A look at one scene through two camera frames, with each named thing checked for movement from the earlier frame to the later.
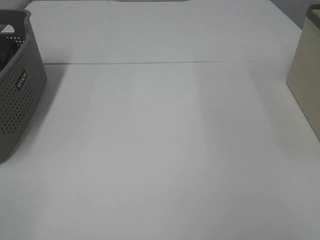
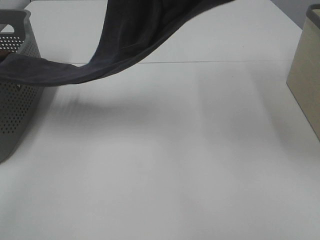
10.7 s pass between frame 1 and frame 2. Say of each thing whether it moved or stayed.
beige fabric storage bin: stayed
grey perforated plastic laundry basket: stayed
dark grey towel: moved
